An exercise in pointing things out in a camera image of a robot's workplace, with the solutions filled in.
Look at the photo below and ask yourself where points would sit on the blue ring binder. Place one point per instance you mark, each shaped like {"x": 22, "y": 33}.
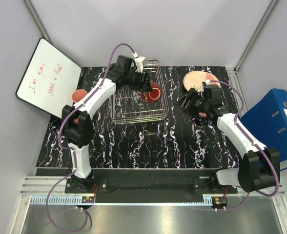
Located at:
{"x": 267, "y": 121}

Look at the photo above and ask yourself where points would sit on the pink rimmed ceramic plate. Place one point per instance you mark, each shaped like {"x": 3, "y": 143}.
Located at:
{"x": 195, "y": 80}

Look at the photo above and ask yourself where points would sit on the blue white patterned bowl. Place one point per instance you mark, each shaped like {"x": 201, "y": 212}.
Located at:
{"x": 202, "y": 114}

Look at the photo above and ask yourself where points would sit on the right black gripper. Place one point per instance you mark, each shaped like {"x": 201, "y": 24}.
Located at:
{"x": 190, "y": 95}

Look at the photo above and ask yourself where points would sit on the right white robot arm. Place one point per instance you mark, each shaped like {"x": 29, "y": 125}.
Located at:
{"x": 259, "y": 167}

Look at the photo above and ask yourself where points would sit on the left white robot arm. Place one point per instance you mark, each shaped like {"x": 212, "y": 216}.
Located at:
{"x": 77, "y": 125}

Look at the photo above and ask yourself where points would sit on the red lacquer bowl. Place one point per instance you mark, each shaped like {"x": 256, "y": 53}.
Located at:
{"x": 153, "y": 96}

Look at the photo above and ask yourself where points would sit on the white dry erase board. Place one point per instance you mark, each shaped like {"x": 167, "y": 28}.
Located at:
{"x": 49, "y": 80}

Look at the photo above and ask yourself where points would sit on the metal wire dish rack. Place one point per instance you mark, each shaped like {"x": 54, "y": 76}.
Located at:
{"x": 126, "y": 105}

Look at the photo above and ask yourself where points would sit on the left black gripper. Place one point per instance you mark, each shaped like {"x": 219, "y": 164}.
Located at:
{"x": 144, "y": 86}

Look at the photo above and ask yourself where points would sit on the light pink plastic cup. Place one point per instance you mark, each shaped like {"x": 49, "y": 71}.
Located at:
{"x": 78, "y": 95}

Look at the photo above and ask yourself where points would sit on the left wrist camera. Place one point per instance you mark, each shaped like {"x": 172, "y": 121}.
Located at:
{"x": 139, "y": 62}

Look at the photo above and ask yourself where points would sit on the white slotted cable duct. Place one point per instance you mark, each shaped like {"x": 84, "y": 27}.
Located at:
{"x": 62, "y": 200}

